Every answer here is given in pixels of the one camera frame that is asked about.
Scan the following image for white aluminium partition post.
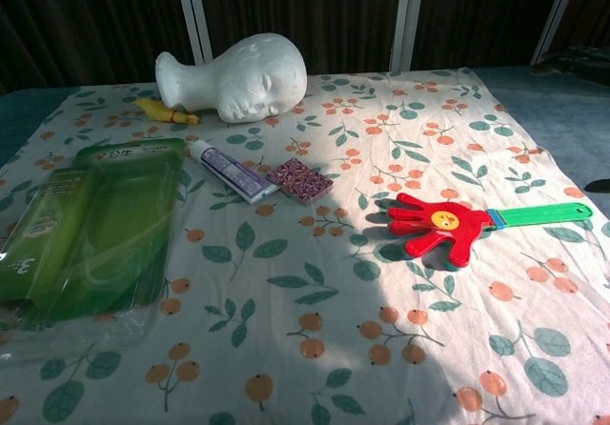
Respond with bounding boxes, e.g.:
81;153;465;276
172;0;214;64
389;0;426;73
530;0;583;67

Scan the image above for red hand clapper green handle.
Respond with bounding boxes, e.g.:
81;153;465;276
384;192;595;272

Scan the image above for black equipment beside table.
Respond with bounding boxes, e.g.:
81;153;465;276
531;45;610;77

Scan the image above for white purple toothpaste tube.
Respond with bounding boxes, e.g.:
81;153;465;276
190;139;281;205

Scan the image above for yellow rubber chicken toy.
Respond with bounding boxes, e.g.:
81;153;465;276
132;98;201;127

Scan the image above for small magenta patterned box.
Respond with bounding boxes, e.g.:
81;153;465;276
266;156;335;206

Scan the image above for floral leaf print tablecloth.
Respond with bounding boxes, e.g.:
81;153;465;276
0;67;610;425

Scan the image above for white foam mannequin head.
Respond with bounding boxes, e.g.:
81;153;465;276
154;32;309;125

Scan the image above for green clear blister package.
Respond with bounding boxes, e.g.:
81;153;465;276
0;137;188;364

